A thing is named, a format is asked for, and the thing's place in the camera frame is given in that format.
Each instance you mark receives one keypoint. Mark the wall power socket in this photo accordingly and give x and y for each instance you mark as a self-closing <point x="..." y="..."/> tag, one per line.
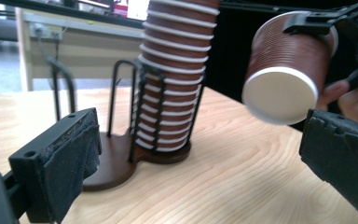
<point x="45" y="31"/>

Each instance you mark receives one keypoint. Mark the beige desk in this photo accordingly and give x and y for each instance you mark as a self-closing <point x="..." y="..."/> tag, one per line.
<point x="84" y="53"/>

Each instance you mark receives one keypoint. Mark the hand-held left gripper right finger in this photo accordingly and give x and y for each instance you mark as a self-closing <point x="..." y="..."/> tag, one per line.
<point x="338" y="155"/>

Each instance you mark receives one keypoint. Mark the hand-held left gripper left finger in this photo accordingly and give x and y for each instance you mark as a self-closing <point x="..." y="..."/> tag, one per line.
<point x="59" y="168"/>

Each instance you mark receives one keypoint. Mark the single brown paper cup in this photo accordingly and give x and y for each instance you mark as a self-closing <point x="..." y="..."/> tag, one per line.
<point x="279" y="96"/>

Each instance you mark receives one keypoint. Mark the stack of brown paper cups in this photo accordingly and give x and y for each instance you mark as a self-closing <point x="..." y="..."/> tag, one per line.
<point x="180" y="34"/>

